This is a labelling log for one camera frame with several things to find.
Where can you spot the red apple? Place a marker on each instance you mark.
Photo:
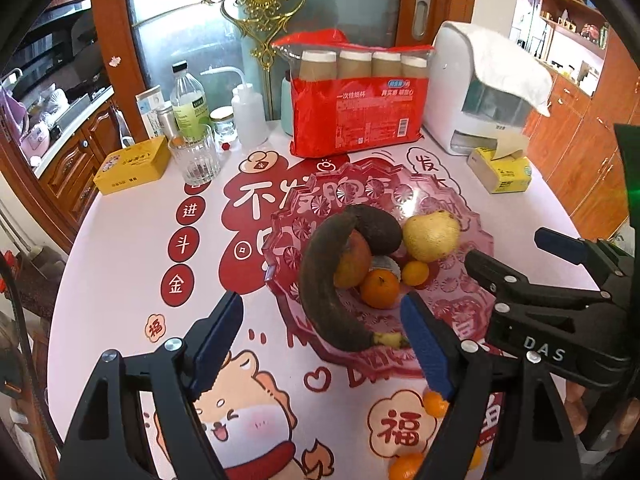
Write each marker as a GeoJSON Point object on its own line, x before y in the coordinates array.
{"type": "Point", "coordinates": [352, 265]}

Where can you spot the wooden wall shelf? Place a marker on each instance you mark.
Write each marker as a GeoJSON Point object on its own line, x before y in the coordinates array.
{"type": "Point", "coordinates": [565, 10]}

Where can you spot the silver metal can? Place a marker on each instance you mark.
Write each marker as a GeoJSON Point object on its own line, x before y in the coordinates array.
{"type": "Point", "coordinates": [165, 120]}

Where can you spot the wooden sideboard cabinet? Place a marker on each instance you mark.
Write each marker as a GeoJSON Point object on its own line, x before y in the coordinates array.
{"type": "Point", "coordinates": [585, 135]}

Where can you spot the dark green avocado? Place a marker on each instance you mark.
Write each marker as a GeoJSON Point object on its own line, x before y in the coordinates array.
{"type": "Point", "coordinates": [382, 232]}

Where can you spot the white countertop dispenser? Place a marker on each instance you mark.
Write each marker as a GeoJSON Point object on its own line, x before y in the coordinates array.
{"type": "Point", "coordinates": [450, 90]}

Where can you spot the white squeeze bottle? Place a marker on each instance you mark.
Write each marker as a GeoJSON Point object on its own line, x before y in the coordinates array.
{"type": "Point", "coordinates": [250, 117]}

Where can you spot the white cloth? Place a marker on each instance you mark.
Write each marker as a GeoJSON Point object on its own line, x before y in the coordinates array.
{"type": "Point", "coordinates": [505, 65]}

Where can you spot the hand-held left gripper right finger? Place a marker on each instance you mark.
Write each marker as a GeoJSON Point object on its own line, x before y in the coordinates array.
{"type": "Point", "coordinates": [425, 350]}

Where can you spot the yellow pear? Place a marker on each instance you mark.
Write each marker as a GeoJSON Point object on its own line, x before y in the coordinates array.
{"type": "Point", "coordinates": [430, 237]}

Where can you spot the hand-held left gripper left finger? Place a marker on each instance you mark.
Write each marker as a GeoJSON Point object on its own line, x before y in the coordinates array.
{"type": "Point", "coordinates": [215, 345]}

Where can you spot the clear glass tumbler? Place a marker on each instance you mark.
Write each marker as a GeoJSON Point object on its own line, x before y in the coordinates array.
{"type": "Point", "coordinates": [195, 162]}

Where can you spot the wooden kitchen cabinet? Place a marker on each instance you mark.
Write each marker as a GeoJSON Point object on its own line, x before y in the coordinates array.
{"type": "Point", "coordinates": [65, 170]}

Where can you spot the large orange mandarin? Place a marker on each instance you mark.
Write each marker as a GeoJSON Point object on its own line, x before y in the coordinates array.
{"type": "Point", "coordinates": [380, 289]}
{"type": "Point", "coordinates": [405, 466]}
{"type": "Point", "coordinates": [435, 404]}

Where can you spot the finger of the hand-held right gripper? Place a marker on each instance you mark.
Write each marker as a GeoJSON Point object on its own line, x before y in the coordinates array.
{"type": "Point", "coordinates": [500, 280]}
{"type": "Point", "coordinates": [562, 245]}

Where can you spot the small glass jar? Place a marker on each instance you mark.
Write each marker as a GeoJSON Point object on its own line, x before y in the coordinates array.
{"type": "Point", "coordinates": [223, 125]}

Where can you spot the frosted glass door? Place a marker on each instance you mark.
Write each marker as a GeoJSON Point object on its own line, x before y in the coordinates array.
{"type": "Point", "coordinates": [175, 20]}

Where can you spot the yellow tissue pack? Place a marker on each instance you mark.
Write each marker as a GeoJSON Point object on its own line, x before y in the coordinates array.
{"type": "Point", "coordinates": [502, 172]}

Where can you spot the dark overripe banana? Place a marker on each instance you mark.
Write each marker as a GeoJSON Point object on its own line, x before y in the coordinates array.
{"type": "Point", "coordinates": [325, 290]}

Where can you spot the pink glass bowl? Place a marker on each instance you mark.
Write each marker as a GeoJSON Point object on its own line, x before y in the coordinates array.
{"type": "Point", "coordinates": [450, 320]}

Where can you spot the teal bottle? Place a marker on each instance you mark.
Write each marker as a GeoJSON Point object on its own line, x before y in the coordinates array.
{"type": "Point", "coordinates": [286, 105]}

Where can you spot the yellow tin box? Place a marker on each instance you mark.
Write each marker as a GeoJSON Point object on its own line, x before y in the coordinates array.
{"type": "Point", "coordinates": [130, 165]}

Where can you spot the small orange tangerine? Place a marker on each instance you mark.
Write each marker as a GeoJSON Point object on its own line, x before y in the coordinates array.
{"type": "Point", "coordinates": [415, 273]}

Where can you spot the clear bottle green label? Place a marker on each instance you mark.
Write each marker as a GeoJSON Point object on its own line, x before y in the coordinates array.
{"type": "Point", "coordinates": [187, 105]}

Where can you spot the small white carton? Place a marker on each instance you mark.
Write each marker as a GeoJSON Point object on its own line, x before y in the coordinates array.
{"type": "Point", "coordinates": [149, 110]}

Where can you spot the person's right hand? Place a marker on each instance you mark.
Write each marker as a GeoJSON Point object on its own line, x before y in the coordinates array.
{"type": "Point", "coordinates": [577, 410]}

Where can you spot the red plastic cup package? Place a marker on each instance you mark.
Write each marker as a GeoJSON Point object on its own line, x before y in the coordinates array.
{"type": "Point", "coordinates": [350, 115]}

